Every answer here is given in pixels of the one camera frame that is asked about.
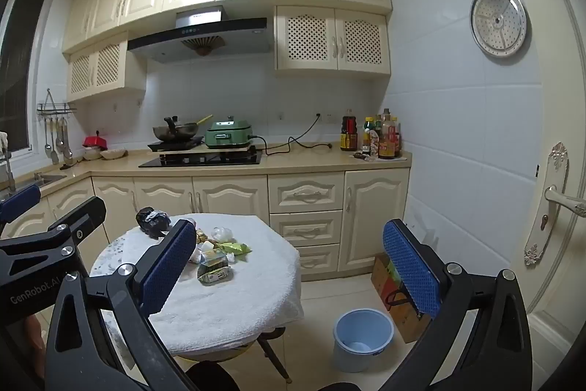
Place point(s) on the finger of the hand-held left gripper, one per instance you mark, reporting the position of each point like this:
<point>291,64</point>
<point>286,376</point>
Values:
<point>18,201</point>
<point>84,214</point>

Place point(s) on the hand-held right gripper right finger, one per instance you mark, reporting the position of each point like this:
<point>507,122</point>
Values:
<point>412,276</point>

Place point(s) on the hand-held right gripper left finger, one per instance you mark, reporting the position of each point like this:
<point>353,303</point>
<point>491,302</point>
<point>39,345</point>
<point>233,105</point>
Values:
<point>167,267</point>

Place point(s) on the white paper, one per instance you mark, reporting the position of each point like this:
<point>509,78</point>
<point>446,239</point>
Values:
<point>201,251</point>

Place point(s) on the crushed green carton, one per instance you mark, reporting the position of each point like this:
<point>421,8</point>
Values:
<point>213,271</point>

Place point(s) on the gold wrapper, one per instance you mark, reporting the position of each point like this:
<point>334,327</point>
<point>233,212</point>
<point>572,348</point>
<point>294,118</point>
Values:
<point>200,235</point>

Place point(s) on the white plastic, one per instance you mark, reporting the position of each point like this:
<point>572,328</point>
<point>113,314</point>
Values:
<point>222,233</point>

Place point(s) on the green wrapper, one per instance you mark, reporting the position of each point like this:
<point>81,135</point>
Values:
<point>236,249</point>

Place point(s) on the blue bucket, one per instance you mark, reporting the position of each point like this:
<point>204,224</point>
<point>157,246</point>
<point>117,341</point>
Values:
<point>352,354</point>

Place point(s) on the cardboard box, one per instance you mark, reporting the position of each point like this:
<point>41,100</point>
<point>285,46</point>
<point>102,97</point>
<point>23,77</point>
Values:
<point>382,279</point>

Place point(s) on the metal faucet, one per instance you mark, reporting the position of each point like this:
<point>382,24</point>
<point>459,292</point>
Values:
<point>7,171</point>

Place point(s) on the metal sink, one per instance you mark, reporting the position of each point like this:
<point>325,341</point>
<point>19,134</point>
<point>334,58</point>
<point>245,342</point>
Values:
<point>48,179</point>

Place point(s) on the black plastic bag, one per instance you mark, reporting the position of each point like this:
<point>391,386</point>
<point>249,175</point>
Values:
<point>151,222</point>

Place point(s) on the metal ladle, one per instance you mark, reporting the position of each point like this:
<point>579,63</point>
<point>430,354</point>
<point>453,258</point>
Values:
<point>47,150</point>

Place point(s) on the metal spatula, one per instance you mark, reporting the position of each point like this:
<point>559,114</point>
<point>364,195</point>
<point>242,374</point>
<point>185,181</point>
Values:
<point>54,155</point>

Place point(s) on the metal spoon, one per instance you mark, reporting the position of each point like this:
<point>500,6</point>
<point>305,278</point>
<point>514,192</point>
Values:
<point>67,150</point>

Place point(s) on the shallow bowl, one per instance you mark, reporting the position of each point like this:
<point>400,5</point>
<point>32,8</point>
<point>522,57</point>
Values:
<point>112,153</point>

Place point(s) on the cream base cabinet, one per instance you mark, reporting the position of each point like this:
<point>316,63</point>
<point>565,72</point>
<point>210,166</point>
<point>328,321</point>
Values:
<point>375,217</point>

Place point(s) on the white round table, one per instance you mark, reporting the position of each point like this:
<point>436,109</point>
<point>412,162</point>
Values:
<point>229,308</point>

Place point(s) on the red pot lid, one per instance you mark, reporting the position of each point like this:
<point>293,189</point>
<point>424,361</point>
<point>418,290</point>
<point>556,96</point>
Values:
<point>95,140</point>

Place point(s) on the cream drawer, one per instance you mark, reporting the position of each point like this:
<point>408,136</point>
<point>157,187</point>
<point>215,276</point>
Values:
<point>318,259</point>
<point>306,191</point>
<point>306,229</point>

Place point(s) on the metal utensil rack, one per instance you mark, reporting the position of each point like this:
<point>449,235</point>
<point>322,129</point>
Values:
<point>55,109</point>

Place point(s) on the black glass gas hob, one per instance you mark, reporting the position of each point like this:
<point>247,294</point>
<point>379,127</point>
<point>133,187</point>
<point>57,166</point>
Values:
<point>201,160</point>

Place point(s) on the black induction cooker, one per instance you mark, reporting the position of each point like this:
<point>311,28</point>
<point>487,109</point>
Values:
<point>176,143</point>

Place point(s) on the black wok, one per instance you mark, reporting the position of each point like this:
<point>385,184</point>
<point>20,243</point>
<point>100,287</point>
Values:
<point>176,131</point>

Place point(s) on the window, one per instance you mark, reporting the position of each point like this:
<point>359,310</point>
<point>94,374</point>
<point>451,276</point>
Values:
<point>18,70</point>

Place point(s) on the group of condiment bottles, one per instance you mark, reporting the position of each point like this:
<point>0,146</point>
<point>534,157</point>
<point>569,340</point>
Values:
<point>387,139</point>

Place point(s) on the green electric cooker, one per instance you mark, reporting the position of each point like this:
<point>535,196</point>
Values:
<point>226,134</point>

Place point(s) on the cream lattice door cabinet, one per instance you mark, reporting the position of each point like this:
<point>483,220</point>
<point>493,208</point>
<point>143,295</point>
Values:
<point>332,40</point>
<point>98,68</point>

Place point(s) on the dark soy sauce bottle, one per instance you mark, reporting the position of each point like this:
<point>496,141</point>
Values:
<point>349,137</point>

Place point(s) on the black range hood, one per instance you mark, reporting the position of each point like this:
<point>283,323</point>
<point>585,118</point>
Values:
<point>206,36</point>

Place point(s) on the white door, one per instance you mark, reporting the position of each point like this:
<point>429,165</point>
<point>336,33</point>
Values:
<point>563,98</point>

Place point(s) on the round metal steamer plate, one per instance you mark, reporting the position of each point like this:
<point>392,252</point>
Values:
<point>498,21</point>

